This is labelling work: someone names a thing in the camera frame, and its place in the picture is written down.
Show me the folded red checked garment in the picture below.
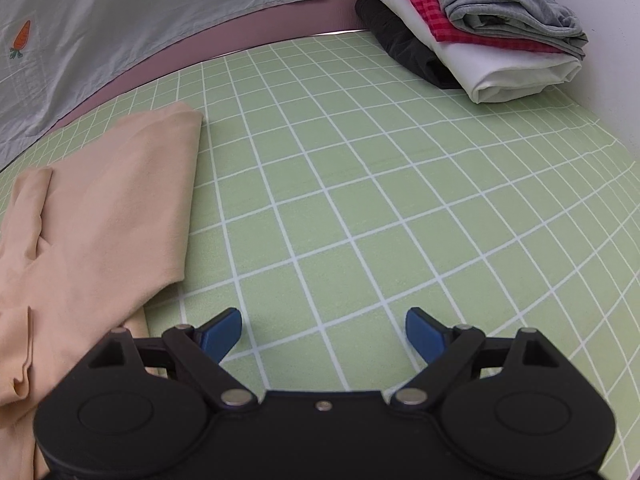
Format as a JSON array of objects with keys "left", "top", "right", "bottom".
[{"left": 380, "top": 0, "right": 566, "bottom": 56}]

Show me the grey carrot-print backdrop sheet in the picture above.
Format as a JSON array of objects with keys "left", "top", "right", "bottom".
[{"left": 1, "top": 0, "right": 307, "bottom": 166}]

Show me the folded grey garment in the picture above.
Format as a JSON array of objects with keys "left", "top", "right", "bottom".
[{"left": 438, "top": 0, "right": 588, "bottom": 60}]

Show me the green grid cutting mat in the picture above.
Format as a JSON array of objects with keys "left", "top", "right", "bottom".
[{"left": 0, "top": 29, "right": 640, "bottom": 480}]

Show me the folded black garment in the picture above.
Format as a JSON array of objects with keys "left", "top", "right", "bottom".
[{"left": 355, "top": 0, "right": 461, "bottom": 90}]

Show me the beige long-sleeve shirt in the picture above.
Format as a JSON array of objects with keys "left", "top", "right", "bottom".
[{"left": 1, "top": 102, "right": 203, "bottom": 479}]

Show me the folded white garment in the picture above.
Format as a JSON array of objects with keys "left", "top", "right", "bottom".
[{"left": 380, "top": 0, "right": 582, "bottom": 104}]

